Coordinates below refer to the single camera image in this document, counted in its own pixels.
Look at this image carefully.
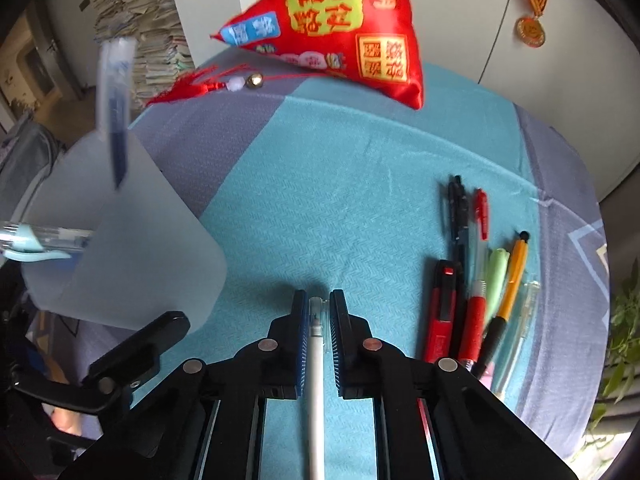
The red pyramid pillow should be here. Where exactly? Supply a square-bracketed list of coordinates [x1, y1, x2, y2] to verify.
[210, 0, 425, 111]

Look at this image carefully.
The white pen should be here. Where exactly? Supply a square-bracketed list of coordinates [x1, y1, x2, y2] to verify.
[307, 297, 331, 480]

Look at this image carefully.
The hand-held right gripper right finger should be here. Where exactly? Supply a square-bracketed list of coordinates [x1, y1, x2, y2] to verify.
[329, 289, 581, 480]

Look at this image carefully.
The red tassel with bell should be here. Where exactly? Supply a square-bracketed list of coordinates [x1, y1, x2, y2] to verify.
[145, 64, 351, 107]

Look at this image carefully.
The frosted plastic pen cup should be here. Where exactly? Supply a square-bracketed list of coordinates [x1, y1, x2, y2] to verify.
[20, 130, 228, 331]

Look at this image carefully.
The tall stack of papers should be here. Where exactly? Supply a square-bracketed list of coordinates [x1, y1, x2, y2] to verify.
[82, 0, 196, 108]

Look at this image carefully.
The clear pen with beige grip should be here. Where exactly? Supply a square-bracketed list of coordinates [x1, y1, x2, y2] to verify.
[492, 280, 542, 401]

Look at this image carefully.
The orange pen with black grip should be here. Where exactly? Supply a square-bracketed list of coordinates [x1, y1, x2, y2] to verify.
[470, 231, 531, 381]

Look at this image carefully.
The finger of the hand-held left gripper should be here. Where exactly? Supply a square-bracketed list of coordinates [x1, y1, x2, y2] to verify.
[82, 311, 192, 413]

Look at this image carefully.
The gold medal with striped ribbon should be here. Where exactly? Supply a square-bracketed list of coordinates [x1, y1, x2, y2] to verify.
[515, 0, 558, 47]

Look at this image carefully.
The red pen with clear barrel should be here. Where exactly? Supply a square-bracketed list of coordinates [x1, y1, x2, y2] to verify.
[457, 189, 493, 368]

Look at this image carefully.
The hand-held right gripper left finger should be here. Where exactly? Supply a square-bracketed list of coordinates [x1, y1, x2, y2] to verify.
[57, 289, 308, 480]

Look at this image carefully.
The clear pen with blue clip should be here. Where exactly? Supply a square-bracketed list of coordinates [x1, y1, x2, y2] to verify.
[0, 222, 96, 263]

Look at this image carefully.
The green potted plant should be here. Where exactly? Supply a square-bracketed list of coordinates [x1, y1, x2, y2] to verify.
[570, 260, 640, 461]

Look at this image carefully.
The light green pen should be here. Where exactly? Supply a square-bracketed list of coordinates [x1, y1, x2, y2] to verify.
[482, 248, 511, 321]

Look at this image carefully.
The blue patterned cloth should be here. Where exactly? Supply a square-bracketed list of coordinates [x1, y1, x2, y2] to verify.
[20, 52, 613, 480]

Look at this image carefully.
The dark blue pen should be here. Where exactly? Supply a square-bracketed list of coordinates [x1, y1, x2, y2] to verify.
[97, 35, 138, 191]

